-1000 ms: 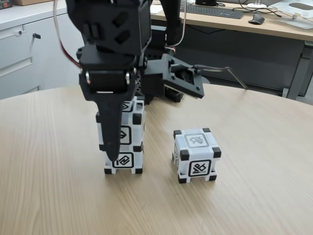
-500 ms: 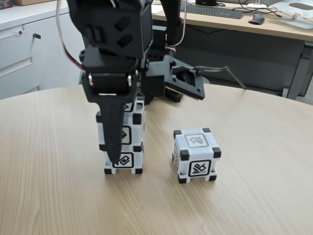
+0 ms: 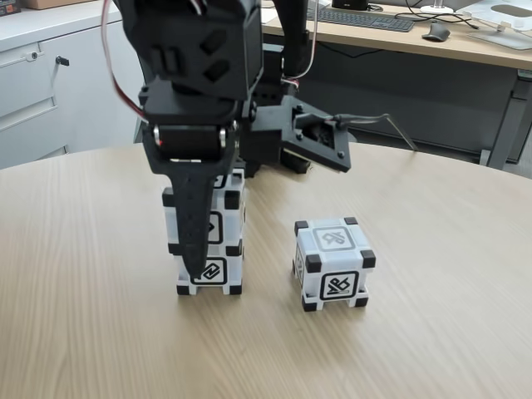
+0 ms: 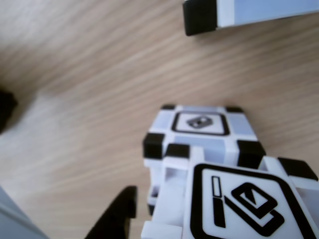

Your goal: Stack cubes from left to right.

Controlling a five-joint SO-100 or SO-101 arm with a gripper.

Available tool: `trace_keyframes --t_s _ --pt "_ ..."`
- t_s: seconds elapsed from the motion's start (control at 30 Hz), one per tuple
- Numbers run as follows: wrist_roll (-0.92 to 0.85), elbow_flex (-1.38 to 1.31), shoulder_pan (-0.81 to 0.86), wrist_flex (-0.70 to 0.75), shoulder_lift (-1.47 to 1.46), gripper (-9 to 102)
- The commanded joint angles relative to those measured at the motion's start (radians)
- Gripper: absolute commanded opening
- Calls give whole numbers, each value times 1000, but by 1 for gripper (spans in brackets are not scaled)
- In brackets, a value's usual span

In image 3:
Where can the black keyboard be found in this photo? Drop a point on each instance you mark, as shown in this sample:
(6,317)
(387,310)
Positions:
(374,21)

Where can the white cube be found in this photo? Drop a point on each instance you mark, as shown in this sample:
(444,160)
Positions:
(332,249)
(228,220)
(216,272)

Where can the silver laptop stand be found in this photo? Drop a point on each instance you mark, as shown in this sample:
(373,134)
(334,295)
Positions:
(498,37)

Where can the brown cardboard box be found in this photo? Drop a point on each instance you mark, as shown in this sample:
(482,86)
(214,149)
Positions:
(54,3)

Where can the white cube, zigzag bar symbol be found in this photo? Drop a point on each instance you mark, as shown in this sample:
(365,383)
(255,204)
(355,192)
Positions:
(216,272)

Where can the wooden office desk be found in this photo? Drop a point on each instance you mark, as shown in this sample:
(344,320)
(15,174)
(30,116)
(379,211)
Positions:
(457,45)

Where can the dark computer mouse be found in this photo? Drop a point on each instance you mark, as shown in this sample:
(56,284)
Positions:
(436,32)

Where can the black cabinet key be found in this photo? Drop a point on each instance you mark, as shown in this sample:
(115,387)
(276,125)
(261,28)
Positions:
(63,61)

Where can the black desk device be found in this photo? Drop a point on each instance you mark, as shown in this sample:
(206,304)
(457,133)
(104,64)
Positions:
(349,4)

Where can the white round lamp base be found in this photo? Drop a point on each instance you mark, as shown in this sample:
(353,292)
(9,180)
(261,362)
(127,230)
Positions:
(436,9)

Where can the black gripper-mounted camera module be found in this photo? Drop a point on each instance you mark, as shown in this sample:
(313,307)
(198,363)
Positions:
(316,149)

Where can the white cabinet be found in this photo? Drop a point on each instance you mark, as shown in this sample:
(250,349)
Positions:
(91,104)

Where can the dark printed box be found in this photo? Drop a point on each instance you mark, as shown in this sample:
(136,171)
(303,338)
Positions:
(8,7)

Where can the white paper sheet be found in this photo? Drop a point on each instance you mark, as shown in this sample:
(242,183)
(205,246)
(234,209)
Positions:
(269,16)

